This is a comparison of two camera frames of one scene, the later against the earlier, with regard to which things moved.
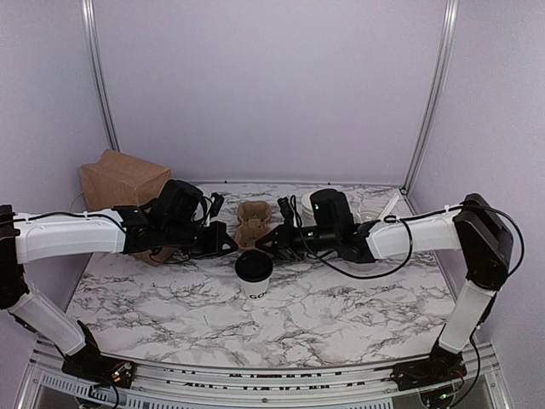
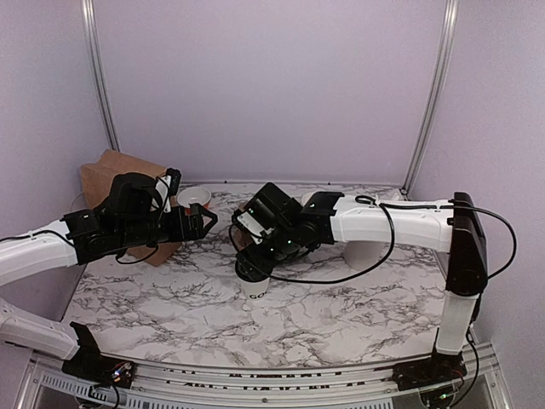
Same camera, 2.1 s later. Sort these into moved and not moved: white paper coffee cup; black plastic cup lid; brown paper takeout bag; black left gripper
Moved: black left gripper
Not moved: white paper coffee cup; black plastic cup lid; brown paper takeout bag
